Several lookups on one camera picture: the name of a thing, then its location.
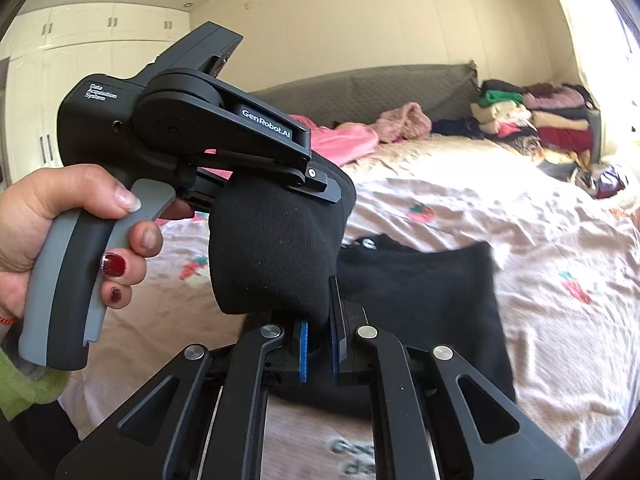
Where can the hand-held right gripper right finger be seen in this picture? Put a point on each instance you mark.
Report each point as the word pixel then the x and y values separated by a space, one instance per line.
pixel 340 340

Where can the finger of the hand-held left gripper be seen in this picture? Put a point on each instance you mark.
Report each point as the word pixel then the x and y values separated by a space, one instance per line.
pixel 205 195
pixel 270 120

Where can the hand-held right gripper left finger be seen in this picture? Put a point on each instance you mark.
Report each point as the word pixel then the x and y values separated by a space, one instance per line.
pixel 302 355

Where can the black sweater with orange patches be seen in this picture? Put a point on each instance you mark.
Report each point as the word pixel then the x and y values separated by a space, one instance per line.
pixel 420 310

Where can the person's left forearm green sleeve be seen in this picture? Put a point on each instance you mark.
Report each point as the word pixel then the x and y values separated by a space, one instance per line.
pixel 25 385

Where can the pile of folded clothes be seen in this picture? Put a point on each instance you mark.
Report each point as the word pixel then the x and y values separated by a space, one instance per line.
pixel 545 120

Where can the small heap of mixed clothes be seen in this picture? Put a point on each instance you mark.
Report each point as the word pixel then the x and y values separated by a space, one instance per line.
pixel 607 182

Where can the person's left hand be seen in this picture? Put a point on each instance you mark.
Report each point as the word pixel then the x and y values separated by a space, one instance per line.
pixel 35 210

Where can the pink quilt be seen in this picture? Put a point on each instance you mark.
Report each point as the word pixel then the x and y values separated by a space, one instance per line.
pixel 345 140

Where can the white wardrobe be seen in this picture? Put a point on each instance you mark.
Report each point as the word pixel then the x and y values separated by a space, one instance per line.
pixel 30 85

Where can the grey quilted headboard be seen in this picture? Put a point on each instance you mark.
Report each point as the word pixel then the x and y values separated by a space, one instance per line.
pixel 380 87

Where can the pink knitted garment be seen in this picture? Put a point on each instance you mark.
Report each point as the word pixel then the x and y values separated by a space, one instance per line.
pixel 405 122

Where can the bed with beige sheet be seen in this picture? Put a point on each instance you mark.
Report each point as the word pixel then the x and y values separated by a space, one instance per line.
pixel 450 155

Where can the dark patterned garment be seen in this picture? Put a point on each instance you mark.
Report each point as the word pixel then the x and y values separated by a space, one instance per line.
pixel 457 127

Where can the lavender strawberry print sheet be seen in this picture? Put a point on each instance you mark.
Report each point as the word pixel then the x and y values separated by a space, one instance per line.
pixel 550 240

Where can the cream curtain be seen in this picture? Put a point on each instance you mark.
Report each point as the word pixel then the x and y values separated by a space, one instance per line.
pixel 585 35

